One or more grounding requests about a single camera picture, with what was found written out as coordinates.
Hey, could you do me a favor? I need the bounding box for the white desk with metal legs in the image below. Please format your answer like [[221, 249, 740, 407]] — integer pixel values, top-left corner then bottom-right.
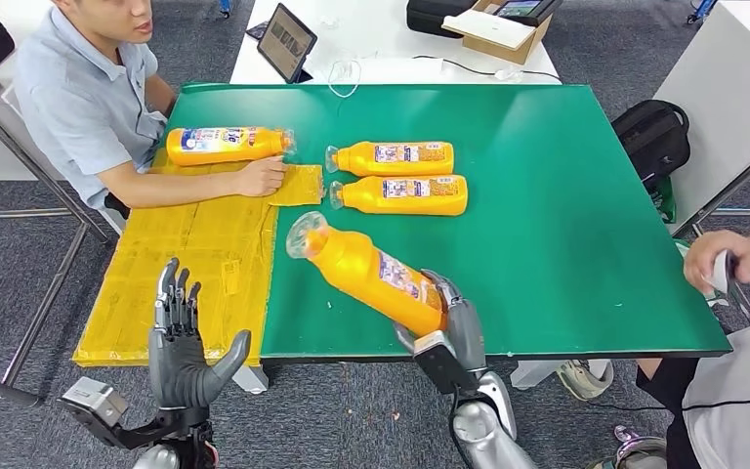
[[652, 0, 750, 351]]

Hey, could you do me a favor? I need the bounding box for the white looped cable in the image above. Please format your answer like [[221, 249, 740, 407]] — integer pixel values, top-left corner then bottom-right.
[[326, 58, 363, 99]]

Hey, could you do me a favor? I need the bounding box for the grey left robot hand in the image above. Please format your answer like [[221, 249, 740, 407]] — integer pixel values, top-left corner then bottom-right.
[[148, 257, 253, 410]]

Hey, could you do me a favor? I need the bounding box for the green cloth bag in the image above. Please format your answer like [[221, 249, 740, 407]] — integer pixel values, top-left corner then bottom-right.
[[654, 176, 679, 226]]

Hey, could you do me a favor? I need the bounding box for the white flat sheet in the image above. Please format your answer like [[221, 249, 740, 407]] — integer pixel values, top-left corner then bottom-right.
[[441, 9, 537, 52]]

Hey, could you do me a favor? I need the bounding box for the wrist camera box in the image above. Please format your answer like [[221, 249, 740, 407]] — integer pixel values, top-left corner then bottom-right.
[[412, 331, 479, 395], [58, 376, 156, 451]]

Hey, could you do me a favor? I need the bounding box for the person's right hand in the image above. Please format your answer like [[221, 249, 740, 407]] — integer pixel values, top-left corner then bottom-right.
[[232, 154, 289, 197], [683, 230, 750, 293]]

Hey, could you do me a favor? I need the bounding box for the black tablet on stand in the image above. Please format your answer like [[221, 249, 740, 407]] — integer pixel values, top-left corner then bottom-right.
[[256, 3, 318, 85]]

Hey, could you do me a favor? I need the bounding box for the orange detergent bottle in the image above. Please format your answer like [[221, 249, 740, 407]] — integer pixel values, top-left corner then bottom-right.
[[165, 126, 297, 168], [329, 174, 469, 217], [324, 141, 455, 178], [285, 210, 447, 338]]

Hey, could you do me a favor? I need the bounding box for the thin black cable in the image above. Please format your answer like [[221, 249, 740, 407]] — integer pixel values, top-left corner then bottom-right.
[[587, 398, 750, 413]]

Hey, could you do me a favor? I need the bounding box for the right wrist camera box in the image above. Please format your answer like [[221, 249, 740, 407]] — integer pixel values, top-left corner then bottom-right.
[[412, 331, 479, 395]]

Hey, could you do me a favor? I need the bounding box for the person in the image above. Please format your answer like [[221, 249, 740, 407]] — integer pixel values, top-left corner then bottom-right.
[[556, 228, 750, 469], [12, 0, 289, 222]]

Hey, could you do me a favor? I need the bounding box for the brown cardboard box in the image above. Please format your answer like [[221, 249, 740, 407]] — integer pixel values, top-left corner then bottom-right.
[[462, 0, 555, 66]]

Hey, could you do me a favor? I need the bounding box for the white table foot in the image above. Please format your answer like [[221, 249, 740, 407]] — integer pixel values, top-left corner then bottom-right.
[[230, 363, 271, 396], [511, 360, 570, 390]]

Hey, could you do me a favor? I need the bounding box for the white black handheld controller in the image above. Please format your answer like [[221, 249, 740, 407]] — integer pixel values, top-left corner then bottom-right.
[[704, 248, 738, 296]]

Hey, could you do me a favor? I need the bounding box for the black zip case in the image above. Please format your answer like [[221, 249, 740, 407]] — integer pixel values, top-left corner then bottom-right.
[[405, 0, 479, 39]]

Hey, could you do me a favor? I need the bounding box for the black screen device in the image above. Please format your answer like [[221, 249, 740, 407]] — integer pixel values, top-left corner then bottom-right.
[[492, 0, 565, 27]]

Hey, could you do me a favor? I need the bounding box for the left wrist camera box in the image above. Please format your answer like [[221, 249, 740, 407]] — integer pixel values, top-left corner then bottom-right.
[[58, 376, 156, 451]]

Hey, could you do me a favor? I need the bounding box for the black desk cable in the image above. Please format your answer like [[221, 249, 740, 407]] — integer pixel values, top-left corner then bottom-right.
[[412, 54, 563, 83]]

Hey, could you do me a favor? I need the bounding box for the pale green plastic bag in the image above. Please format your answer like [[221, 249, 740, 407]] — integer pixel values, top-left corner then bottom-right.
[[674, 239, 732, 310]]

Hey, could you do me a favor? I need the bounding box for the large yellow taped cardboard mat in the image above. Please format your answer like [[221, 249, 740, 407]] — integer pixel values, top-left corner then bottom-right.
[[72, 149, 280, 367]]

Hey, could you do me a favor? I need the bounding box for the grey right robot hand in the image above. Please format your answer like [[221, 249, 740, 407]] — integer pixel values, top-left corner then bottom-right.
[[393, 268, 487, 374]]

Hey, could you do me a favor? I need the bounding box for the black backpack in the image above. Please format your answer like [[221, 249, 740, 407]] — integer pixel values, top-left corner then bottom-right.
[[610, 99, 692, 195]]

